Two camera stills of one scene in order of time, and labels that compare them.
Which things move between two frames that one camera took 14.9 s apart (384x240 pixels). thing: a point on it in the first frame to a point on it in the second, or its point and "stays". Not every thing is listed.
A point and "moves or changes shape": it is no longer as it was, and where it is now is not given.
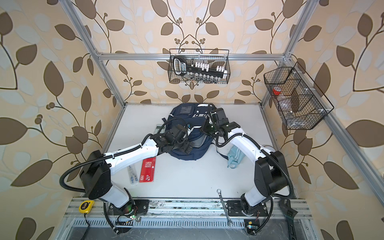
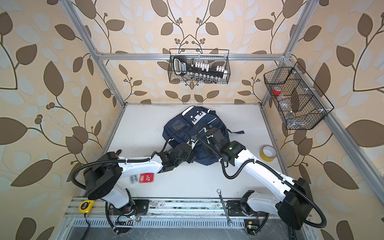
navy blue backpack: (191, 116) moves or changes shape
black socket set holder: (198, 72) stays
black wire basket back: (199, 66) stays
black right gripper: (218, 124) to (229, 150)
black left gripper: (185, 145) to (192, 155)
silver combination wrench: (229, 224) stays
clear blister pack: (133, 174) stays
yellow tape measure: (86, 206) stays
